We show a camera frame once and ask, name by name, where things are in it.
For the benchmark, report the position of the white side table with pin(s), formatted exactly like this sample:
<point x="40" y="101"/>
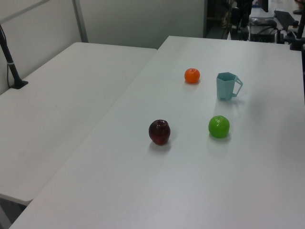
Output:
<point x="59" y="107"/>

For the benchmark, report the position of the light blue angular mug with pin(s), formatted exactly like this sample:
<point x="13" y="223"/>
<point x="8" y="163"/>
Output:
<point x="224" y="89"/>

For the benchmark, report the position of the dark red apple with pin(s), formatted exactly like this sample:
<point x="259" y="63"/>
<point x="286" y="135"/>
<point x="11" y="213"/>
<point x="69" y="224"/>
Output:
<point x="159" y="132"/>

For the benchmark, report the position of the black background equipment rack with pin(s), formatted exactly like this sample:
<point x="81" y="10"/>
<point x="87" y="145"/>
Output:
<point x="240" y="16"/>

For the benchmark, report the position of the black keyboard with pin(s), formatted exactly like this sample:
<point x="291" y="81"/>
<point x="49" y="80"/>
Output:
<point x="284" y="17"/>

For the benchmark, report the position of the black camera stand pole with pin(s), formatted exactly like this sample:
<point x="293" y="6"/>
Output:
<point x="10" y="65"/>

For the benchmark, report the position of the black clamp stand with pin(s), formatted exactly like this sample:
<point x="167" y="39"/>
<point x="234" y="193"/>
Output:
<point x="297" y="40"/>

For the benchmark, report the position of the grey partition post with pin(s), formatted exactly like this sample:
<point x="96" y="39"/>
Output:
<point x="80" y="21"/>

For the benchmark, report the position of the green apple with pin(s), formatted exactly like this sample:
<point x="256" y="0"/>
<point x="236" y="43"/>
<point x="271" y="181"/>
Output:
<point x="218" y="127"/>

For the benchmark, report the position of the orange mandarin fruit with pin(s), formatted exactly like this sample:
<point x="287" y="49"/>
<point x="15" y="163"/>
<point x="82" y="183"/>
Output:
<point x="192" y="75"/>

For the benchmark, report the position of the black electronics box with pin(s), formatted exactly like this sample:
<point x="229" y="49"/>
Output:
<point x="263" y="35"/>

